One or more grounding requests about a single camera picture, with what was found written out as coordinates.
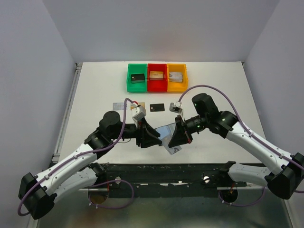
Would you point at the green plastic bin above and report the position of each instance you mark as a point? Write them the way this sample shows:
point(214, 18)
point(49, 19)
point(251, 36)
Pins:
point(136, 68)

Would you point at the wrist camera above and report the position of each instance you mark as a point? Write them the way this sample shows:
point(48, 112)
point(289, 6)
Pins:
point(138, 114)
point(176, 108)

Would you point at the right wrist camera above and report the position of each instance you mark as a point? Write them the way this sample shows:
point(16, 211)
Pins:
point(176, 108)

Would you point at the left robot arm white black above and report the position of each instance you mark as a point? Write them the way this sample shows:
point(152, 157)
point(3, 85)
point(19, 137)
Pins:
point(39, 193)

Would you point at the silver cards in yellow bin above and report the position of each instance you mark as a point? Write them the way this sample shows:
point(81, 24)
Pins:
point(176, 77)

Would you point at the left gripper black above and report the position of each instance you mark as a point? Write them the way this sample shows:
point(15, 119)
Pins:
point(140, 134)

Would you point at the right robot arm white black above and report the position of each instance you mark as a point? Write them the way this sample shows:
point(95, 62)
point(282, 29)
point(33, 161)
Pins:
point(282, 172)

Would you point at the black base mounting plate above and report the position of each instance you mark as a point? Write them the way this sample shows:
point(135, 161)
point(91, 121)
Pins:
point(163, 180)

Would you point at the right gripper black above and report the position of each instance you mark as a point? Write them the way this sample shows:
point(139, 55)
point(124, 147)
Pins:
point(182, 128)

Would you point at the gold credit card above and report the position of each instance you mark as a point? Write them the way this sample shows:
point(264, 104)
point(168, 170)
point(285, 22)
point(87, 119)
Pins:
point(134, 105)

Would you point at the yellow plastic bin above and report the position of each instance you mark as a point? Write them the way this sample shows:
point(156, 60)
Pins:
point(174, 87)

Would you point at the silver credit card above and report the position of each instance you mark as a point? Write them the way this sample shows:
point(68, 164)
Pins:
point(118, 106)
point(172, 150)

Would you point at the black card in green bin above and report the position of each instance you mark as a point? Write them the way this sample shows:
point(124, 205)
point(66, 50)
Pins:
point(138, 78)

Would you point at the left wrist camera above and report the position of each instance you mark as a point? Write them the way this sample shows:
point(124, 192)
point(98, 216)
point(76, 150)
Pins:
point(138, 114)

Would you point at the red plastic bin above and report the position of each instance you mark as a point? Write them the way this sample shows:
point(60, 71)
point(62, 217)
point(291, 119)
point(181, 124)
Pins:
point(157, 84)

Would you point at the aluminium rail front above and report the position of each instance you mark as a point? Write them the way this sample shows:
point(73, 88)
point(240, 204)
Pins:
point(237, 187)

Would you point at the aluminium rail left side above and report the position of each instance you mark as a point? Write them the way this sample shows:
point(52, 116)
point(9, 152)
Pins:
point(58, 146)

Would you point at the aluminium rail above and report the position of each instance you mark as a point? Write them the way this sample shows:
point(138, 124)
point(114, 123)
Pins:
point(237, 187)
point(58, 146)

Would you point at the black VIP credit card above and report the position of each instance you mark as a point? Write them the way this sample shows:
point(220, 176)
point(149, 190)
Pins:
point(157, 107)

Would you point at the gold card in red bin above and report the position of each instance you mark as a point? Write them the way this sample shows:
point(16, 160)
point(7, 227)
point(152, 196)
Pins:
point(156, 75)

